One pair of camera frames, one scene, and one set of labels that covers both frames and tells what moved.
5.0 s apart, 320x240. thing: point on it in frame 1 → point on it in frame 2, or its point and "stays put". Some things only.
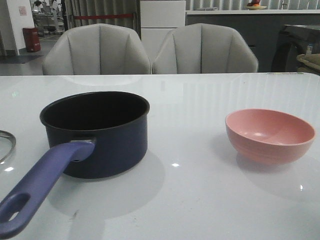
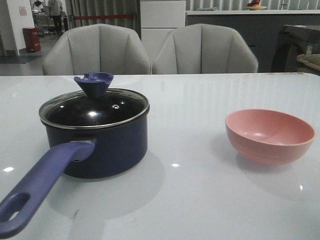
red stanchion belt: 87,17 stays put
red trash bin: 32,39 stays put
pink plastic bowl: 269,137 stays put
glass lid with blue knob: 8,134 → 95,106
